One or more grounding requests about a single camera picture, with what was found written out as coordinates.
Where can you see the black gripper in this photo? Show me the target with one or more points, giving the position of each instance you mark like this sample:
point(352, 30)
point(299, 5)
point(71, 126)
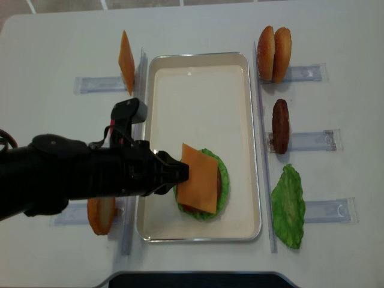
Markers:
point(146, 172)

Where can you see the orange cheese slice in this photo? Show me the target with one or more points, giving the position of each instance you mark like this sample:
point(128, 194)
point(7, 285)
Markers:
point(126, 63)
point(200, 190)

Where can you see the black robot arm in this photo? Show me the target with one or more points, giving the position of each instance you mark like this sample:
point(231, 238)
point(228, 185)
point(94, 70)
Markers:
point(41, 178)

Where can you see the red tomato slice on tray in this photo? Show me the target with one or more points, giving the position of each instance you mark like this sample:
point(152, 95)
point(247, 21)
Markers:
point(189, 209)

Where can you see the brown meat patty on tray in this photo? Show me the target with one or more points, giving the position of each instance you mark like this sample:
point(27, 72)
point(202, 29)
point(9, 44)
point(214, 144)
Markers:
point(219, 184)

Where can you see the green lettuce leaf on tray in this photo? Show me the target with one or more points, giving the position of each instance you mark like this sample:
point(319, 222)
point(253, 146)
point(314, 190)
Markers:
point(221, 204)

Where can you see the upright brown meat patty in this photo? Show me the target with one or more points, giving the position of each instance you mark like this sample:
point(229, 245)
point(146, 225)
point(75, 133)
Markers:
point(280, 127)

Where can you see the upright green lettuce leaf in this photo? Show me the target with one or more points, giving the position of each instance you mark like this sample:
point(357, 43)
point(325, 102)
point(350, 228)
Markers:
point(288, 208)

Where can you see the clear cheese holder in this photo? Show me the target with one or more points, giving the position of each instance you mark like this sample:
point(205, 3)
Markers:
point(88, 85)

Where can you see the clear lettuce holder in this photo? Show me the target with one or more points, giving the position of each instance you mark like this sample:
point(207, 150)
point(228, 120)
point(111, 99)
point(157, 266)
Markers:
point(331, 211)

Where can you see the white metal tray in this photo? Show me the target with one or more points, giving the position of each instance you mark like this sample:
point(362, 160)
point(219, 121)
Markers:
point(204, 101)

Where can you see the upright cut bun half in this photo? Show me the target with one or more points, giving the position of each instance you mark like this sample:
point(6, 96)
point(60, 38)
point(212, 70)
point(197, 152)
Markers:
point(101, 212)

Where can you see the clear left bun holder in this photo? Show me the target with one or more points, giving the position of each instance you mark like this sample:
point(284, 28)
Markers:
point(76, 213)

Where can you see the clear bun holder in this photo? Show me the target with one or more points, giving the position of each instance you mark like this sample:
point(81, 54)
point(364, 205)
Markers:
point(306, 73)
point(76, 213)

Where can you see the dark base at bottom edge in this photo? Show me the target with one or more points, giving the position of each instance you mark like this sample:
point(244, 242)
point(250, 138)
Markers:
point(201, 279)

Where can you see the left sesame bun half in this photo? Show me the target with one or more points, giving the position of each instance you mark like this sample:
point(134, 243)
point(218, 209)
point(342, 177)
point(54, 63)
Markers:
point(265, 53)

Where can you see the sesame bun half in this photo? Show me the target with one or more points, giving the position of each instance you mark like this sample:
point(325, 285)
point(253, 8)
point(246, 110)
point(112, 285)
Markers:
point(265, 53)
point(283, 49)

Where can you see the clear patty holder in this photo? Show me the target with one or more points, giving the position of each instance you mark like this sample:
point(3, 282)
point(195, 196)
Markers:
point(326, 140)

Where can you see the clear right bun holder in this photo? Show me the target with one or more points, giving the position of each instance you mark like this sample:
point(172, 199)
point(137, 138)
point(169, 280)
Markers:
point(306, 73)

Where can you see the right sesame bun half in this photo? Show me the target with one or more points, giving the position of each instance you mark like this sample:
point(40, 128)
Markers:
point(283, 49)

